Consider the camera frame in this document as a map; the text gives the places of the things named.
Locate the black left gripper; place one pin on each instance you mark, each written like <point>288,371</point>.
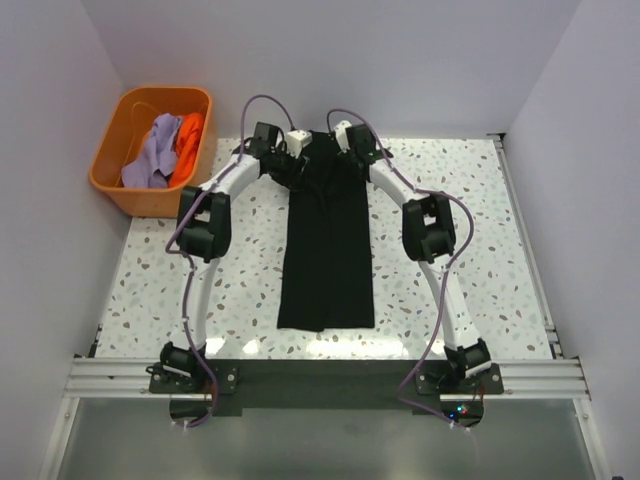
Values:
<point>291,177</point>

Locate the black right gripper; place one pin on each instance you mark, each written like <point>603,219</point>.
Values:
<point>348,156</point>

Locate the black t shirt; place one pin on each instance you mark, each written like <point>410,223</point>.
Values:
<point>327,267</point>

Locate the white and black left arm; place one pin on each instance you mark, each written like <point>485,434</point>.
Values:
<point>202,238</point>

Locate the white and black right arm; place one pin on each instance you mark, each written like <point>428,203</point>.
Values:
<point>428,238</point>

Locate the orange t shirt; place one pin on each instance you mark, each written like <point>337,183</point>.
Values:
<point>186,148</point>

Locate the lavender t shirt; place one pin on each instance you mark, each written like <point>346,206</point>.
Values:
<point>155,163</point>

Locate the orange plastic basket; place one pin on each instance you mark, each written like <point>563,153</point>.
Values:
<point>129,127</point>

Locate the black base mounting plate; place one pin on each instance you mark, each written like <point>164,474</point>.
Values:
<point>229,387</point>

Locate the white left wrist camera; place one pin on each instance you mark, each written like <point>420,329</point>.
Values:
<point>296,141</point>

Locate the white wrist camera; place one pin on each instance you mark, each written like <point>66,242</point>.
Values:
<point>340,131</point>
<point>296,141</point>

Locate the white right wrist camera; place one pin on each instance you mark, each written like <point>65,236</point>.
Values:
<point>340,131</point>

